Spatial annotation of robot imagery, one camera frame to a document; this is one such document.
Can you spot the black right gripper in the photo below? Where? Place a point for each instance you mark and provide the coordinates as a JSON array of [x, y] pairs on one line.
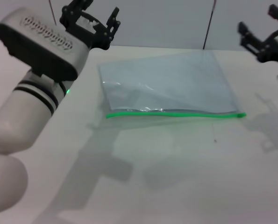
[[275, 49]]

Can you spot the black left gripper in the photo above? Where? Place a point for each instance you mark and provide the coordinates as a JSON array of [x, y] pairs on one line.
[[92, 32]]

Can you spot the green zipper slider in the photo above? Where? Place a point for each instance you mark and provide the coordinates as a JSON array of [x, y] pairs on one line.
[[241, 115]]

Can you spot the clear green-zip document bag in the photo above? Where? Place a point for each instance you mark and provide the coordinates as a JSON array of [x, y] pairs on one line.
[[166, 81]]

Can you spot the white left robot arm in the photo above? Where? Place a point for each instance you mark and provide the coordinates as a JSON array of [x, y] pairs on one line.
[[19, 116]]

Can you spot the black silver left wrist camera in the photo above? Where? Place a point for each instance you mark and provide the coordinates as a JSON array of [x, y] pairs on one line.
[[43, 49]]

